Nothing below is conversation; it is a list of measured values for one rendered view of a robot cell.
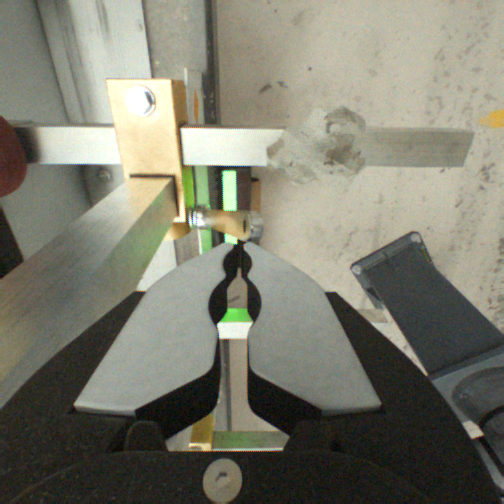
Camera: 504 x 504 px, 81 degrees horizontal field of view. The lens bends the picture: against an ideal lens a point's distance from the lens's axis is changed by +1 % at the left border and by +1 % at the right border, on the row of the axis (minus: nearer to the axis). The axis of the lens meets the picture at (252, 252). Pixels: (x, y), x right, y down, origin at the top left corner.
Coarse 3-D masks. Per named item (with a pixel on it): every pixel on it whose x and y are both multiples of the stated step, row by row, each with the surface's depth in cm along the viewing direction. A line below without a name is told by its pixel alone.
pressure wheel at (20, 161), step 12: (0, 120) 22; (0, 132) 22; (12, 132) 23; (0, 144) 21; (12, 144) 22; (0, 156) 21; (12, 156) 22; (24, 156) 24; (0, 168) 21; (12, 168) 23; (24, 168) 24; (0, 180) 22; (12, 180) 23; (0, 192) 23
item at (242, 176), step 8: (240, 176) 42; (248, 176) 42; (240, 184) 43; (248, 184) 43; (240, 192) 43; (248, 192) 43; (240, 200) 44; (248, 200) 44; (240, 208) 44; (248, 208) 44; (240, 240) 47; (240, 264) 49
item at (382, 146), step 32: (32, 128) 24; (64, 128) 24; (96, 128) 24; (192, 128) 24; (224, 128) 24; (256, 128) 25; (384, 128) 26; (416, 128) 26; (448, 128) 27; (32, 160) 25; (64, 160) 25; (96, 160) 25; (192, 160) 25; (224, 160) 26; (256, 160) 26; (384, 160) 26; (416, 160) 26; (448, 160) 26
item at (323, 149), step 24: (312, 120) 24; (336, 120) 23; (360, 120) 24; (288, 144) 24; (312, 144) 23; (336, 144) 24; (288, 168) 25; (312, 168) 25; (336, 168) 24; (360, 168) 26
